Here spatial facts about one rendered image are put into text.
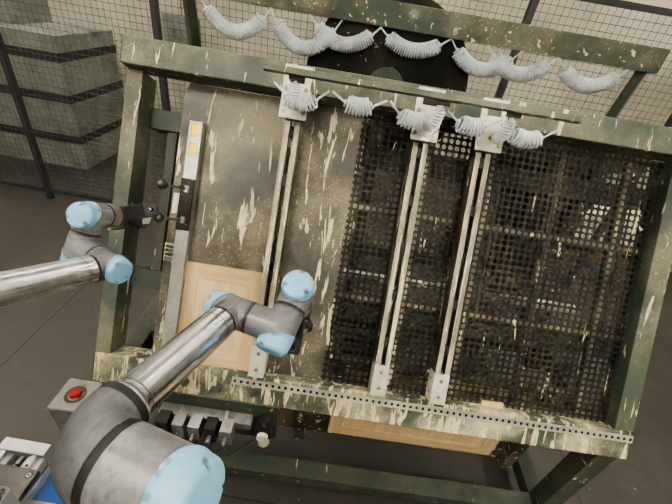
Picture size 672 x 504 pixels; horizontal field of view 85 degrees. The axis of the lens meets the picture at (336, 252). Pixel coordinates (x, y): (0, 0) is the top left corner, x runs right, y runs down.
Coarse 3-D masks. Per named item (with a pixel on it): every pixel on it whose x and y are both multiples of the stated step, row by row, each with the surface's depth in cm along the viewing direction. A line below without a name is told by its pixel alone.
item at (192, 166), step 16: (192, 160) 140; (192, 176) 140; (192, 208) 142; (192, 224) 145; (176, 240) 142; (176, 256) 143; (176, 272) 143; (176, 288) 144; (176, 304) 144; (176, 320) 144
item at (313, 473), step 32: (288, 416) 197; (320, 416) 195; (224, 448) 191; (512, 448) 190; (288, 480) 187; (320, 480) 185; (352, 480) 187; (384, 480) 189; (416, 480) 191; (544, 480) 184; (576, 480) 167
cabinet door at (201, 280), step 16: (192, 272) 145; (208, 272) 145; (224, 272) 145; (240, 272) 145; (256, 272) 146; (192, 288) 146; (208, 288) 146; (224, 288) 146; (240, 288) 146; (256, 288) 146; (192, 304) 146; (192, 320) 147; (240, 336) 148; (224, 352) 148; (240, 352) 148; (240, 368) 148
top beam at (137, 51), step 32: (128, 64) 132; (160, 64) 131; (192, 64) 131; (224, 64) 132; (256, 64) 132; (384, 96) 133; (480, 96) 134; (544, 128) 135; (576, 128) 135; (608, 128) 135; (640, 128) 135
